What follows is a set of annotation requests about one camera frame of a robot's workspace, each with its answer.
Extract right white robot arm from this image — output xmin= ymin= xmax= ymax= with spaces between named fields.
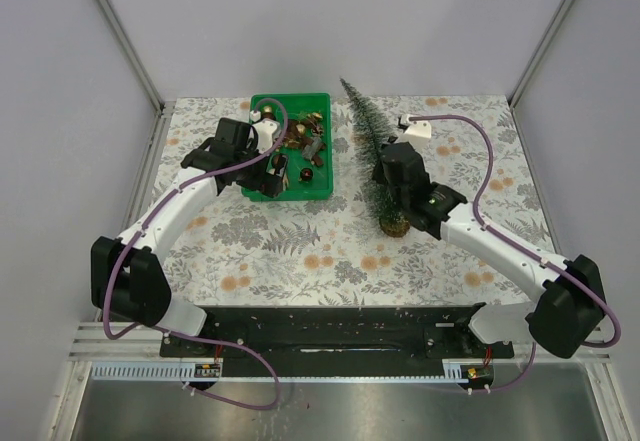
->
xmin=373 ymin=142 xmax=606 ymax=359

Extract floral patterned table mat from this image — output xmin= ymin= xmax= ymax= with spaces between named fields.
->
xmin=164 ymin=95 xmax=553 ymax=306

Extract small dark brown bauble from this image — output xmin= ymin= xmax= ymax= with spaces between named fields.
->
xmin=299 ymin=168 xmax=314 ymax=183

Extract white slotted cable duct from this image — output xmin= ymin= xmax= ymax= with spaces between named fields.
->
xmin=91 ymin=360 xmax=468 ymax=384

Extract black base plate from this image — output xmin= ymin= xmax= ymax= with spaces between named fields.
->
xmin=160 ymin=305 xmax=514 ymax=374

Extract grey metallic ornament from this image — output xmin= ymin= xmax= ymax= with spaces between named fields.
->
xmin=301 ymin=139 xmax=324 ymax=160

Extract brown faceted bauble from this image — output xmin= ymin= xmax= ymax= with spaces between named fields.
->
xmin=271 ymin=154 xmax=288 ymax=170

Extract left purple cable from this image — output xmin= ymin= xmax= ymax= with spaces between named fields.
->
xmin=102 ymin=100 xmax=289 ymax=412

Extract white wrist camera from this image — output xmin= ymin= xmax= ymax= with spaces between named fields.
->
xmin=396 ymin=114 xmax=432 ymax=151
xmin=249 ymin=110 xmax=281 ymax=153

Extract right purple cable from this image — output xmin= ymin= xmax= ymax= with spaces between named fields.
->
xmin=409 ymin=114 xmax=626 ymax=396

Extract green plastic tray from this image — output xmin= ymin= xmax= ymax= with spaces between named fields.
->
xmin=271 ymin=92 xmax=333 ymax=201

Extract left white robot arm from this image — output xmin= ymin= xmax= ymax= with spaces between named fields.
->
xmin=90 ymin=118 xmax=288 ymax=356

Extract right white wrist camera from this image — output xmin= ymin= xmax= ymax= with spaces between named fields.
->
xmin=396 ymin=114 xmax=432 ymax=151

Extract purple cable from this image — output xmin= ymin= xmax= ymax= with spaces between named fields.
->
xmin=102 ymin=100 xmax=289 ymax=412
xmin=409 ymin=114 xmax=626 ymax=396

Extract brown ribbon bow cluster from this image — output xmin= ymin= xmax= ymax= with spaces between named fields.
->
xmin=284 ymin=120 xmax=327 ymax=168

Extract small green christmas tree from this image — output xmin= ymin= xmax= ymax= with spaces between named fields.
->
xmin=340 ymin=78 xmax=410 ymax=238

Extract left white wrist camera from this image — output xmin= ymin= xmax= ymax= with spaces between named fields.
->
xmin=249 ymin=110 xmax=281 ymax=153

